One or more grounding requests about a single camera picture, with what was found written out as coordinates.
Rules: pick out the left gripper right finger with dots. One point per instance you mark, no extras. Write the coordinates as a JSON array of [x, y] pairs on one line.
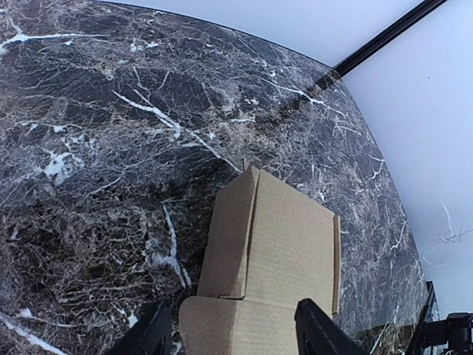
[[317, 334]]

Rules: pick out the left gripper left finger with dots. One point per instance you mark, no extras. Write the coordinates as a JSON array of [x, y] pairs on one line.
[[150, 335]]

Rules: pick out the brown cardboard box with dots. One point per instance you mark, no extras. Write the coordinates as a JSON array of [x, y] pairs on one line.
[[269, 246]]

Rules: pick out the black front rail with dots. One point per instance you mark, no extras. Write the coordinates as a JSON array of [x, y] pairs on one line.
[[429, 313]]

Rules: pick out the right black frame post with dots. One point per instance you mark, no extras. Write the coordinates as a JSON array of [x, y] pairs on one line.
[[387, 35]]

